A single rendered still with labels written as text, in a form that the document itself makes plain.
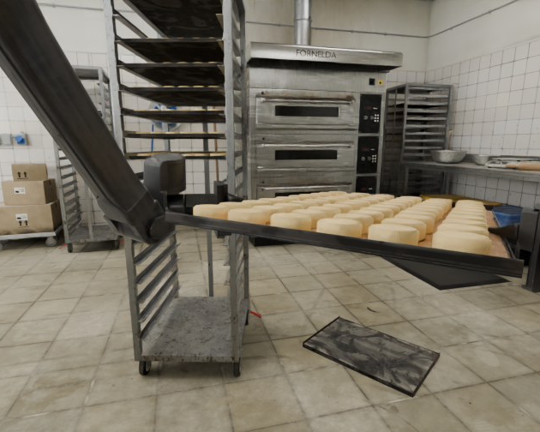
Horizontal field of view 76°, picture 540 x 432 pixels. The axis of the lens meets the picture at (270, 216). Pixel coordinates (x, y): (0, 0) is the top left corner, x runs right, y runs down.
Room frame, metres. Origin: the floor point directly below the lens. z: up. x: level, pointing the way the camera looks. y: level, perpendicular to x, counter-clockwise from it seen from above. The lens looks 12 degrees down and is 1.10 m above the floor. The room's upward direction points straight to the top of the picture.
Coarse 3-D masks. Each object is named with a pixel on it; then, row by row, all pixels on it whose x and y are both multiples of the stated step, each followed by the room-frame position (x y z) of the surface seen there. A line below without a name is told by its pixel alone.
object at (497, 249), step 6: (450, 210) 0.74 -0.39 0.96; (486, 210) 0.77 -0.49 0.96; (444, 216) 0.63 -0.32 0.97; (486, 216) 0.65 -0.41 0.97; (492, 216) 0.66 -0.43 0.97; (438, 222) 0.54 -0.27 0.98; (492, 222) 0.57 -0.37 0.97; (366, 234) 0.41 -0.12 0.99; (432, 234) 0.43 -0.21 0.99; (492, 234) 0.45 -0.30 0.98; (426, 240) 0.39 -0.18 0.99; (492, 240) 0.41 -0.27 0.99; (498, 240) 0.41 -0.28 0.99; (426, 246) 0.36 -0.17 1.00; (492, 246) 0.37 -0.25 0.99; (498, 246) 0.37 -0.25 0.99; (492, 252) 0.34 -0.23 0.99; (498, 252) 0.34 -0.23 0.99; (504, 252) 0.34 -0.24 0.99
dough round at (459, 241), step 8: (440, 232) 0.33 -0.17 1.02; (448, 232) 0.33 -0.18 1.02; (456, 232) 0.33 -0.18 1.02; (464, 232) 0.34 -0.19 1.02; (432, 240) 0.33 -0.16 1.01; (440, 240) 0.31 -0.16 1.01; (448, 240) 0.31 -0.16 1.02; (456, 240) 0.30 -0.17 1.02; (464, 240) 0.30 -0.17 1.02; (472, 240) 0.30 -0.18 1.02; (480, 240) 0.30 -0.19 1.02; (488, 240) 0.30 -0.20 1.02; (440, 248) 0.31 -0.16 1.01; (448, 248) 0.31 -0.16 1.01; (456, 248) 0.30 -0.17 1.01; (464, 248) 0.30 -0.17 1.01; (472, 248) 0.30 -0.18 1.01; (480, 248) 0.30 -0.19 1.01; (488, 248) 0.30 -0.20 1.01
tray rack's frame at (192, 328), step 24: (240, 0) 1.88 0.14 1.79; (240, 24) 2.04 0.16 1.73; (240, 48) 2.04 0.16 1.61; (168, 144) 2.05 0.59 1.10; (168, 312) 1.85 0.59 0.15; (192, 312) 1.85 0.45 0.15; (216, 312) 1.85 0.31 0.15; (240, 312) 1.85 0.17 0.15; (168, 336) 1.60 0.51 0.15; (192, 336) 1.60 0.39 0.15; (216, 336) 1.60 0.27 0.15; (240, 336) 1.60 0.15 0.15; (144, 360) 1.44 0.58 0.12; (168, 360) 1.43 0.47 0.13; (192, 360) 1.43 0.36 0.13; (216, 360) 1.43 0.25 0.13; (240, 360) 1.48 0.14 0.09
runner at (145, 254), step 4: (172, 232) 1.99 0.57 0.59; (176, 232) 2.00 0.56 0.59; (164, 236) 1.86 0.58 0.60; (168, 236) 1.91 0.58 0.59; (160, 240) 1.80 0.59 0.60; (164, 240) 1.82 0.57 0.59; (156, 244) 1.73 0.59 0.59; (160, 244) 1.74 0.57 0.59; (148, 248) 1.62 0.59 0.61; (152, 248) 1.67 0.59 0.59; (156, 248) 1.68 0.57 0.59; (144, 252) 1.57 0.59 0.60; (148, 252) 1.61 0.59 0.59; (152, 252) 1.61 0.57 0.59; (136, 256) 1.47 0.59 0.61; (140, 256) 1.51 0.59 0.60; (144, 256) 1.54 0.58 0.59; (148, 256) 1.55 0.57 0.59; (136, 260) 1.47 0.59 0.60; (140, 260) 1.49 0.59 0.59; (144, 260) 1.50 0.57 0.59; (136, 264) 1.44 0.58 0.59; (140, 264) 1.44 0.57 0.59
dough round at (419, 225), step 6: (384, 222) 0.40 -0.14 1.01; (390, 222) 0.39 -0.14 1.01; (396, 222) 0.39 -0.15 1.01; (402, 222) 0.39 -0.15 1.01; (408, 222) 0.39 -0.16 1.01; (414, 222) 0.40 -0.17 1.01; (420, 222) 0.40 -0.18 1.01; (420, 228) 0.38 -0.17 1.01; (420, 234) 0.38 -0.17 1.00; (420, 240) 0.38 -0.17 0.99
